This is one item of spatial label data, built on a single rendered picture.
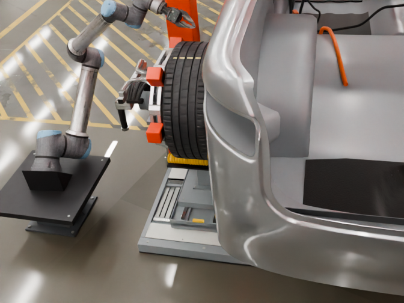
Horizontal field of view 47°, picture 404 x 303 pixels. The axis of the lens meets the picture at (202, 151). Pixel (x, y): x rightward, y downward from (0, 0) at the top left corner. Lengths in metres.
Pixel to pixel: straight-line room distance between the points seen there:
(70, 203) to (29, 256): 0.46
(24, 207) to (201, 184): 1.11
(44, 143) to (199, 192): 1.02
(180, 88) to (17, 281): 1.57
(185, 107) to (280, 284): 1.16
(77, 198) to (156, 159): 0.85
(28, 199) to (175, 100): 1.26
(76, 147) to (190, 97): 1.09
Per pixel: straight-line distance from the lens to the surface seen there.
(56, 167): 3.10
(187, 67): 2.40
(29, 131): 4.33
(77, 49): 3.02
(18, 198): 3.19
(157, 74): 2.38
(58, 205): 3.03
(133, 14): 2.69
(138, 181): 3.48
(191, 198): 2.95
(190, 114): 2.34
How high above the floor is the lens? 2.30
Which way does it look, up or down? 39 degrees down
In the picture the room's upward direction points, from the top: 6 degrees counter-clockwise
